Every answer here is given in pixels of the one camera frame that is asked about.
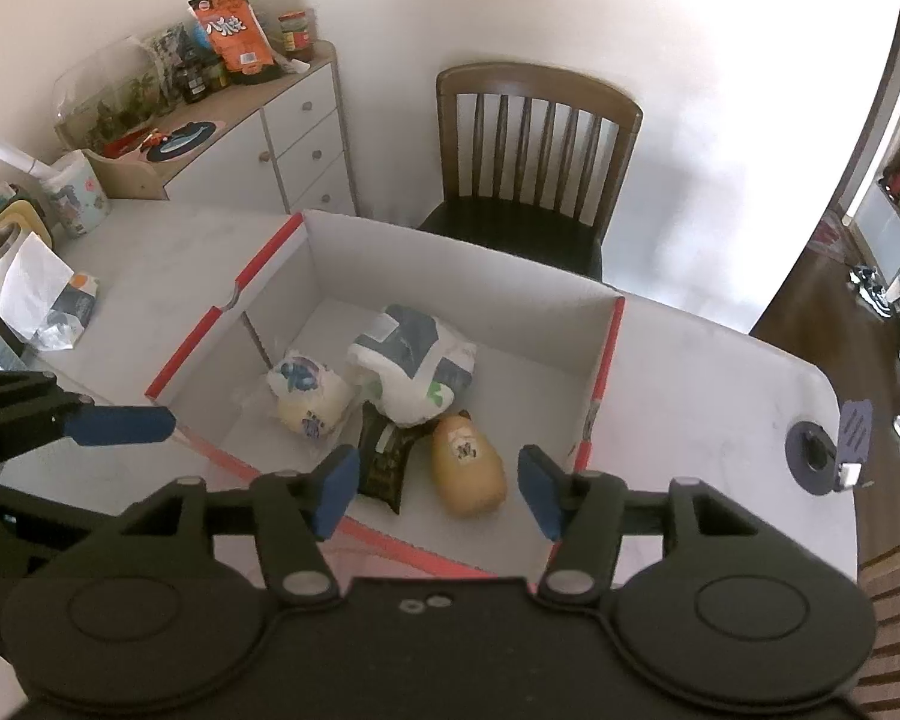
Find red cardboard box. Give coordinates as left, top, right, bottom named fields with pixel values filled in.
left=144, top=210, right=627, bottom=578

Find brown wooden slatted chair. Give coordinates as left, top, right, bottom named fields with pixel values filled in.
left=418, top=62, right=644, bottom=282

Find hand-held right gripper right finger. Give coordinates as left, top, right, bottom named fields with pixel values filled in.
left=517, top=444, right=788, bottom=602

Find white paper and plastic bags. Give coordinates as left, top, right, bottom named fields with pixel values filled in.
left=0, top=232, right=100, bottom=352

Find red lidded jar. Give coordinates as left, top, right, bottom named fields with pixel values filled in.
left=277, top=9, right=317, bottom=61

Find blueberry bread packet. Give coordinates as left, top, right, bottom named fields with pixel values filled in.
left=266, top=349, right=357, bottom=442

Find black white sneaker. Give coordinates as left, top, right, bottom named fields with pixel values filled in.
left=849, top=264, right=900, bottom=316

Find dark green snack packet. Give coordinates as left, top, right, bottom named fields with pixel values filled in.
left=356, top=401, right=425, bottom=517

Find white paper roll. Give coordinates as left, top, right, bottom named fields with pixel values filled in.
left=0, top=135, right=50, bottom=175

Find black round table socket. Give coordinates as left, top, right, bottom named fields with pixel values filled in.
left=786, top=422, right=845, bottom=496

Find white wooden sideboard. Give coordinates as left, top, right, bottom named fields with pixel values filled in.
left=82, top=41, right=359, bottom=217

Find tan snack packet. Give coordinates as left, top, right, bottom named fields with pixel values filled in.
left=429, top=410, right=509, bottom=518

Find dark glass jar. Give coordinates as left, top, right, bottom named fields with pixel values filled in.
left=172, top=64, right=230, bottom=104

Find glass plant terrarium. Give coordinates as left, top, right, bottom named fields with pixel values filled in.
left=52, top=36, right=181, bottom=158

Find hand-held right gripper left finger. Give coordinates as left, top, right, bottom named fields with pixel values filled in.
left=112, top=444, right=361, bottom=602

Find white patterned desktop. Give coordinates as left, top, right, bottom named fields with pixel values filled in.
left=0, top=195, right=862, bottom=691

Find white green blue bag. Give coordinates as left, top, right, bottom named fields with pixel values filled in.
left=345, top=305, right=477, bottom=428

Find orange snack bag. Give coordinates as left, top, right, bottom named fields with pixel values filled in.
left=187, top=0, right=278, bottom=83

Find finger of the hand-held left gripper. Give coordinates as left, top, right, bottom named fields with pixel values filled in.
left=0, top=474, right=125, bottom=541
left=0, top=370, right=179, bottom=466

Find open cardboard box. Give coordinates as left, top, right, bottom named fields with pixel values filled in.
left=82, top=146, right=173, bottom=200

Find patterned white container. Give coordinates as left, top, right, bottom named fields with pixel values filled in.
left=45, top=150, right=113, bottom=239

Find black round mat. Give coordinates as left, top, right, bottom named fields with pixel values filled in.
left=144, top=120, right=218, bottom=164

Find white steel-top thermos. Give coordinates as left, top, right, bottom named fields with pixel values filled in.
left=0, top=229, right=31, bottom=301

